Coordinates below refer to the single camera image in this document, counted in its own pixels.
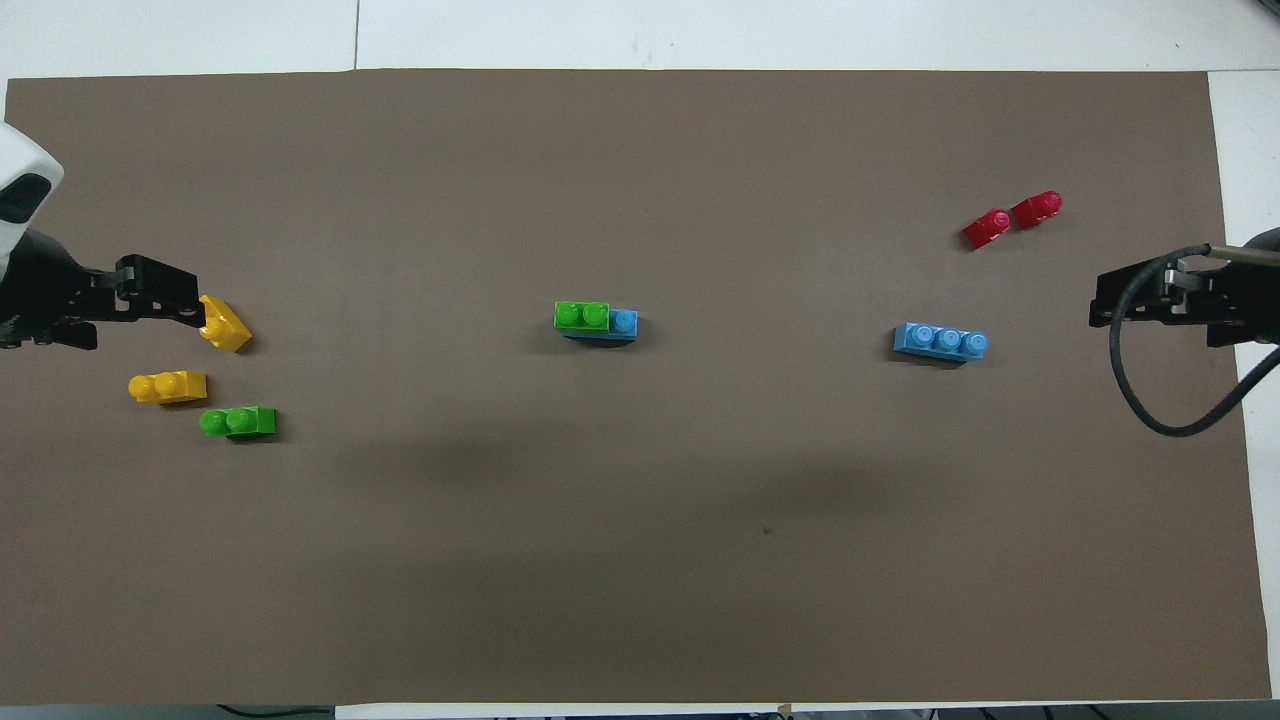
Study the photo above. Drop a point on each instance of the yellow two-stud toy block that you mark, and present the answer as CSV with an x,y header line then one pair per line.
x,y
170,386
228,328

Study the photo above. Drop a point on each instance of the blue three-stud toy block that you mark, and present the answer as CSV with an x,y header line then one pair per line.
x,y
940,341
624,324

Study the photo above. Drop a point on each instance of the brown paper table mat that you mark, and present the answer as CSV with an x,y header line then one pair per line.
x,y
640,560

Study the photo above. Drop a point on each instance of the green two-stud toy block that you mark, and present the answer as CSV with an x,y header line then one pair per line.
x,y
240,421
582,316

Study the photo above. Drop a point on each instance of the red one-stud toy block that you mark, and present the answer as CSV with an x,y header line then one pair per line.
x,y
988,229
1038,209

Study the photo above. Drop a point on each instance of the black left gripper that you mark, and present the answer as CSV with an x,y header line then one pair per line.
x,y
50,300

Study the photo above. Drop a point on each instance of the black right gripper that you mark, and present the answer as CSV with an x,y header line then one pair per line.
x,y
1240,300

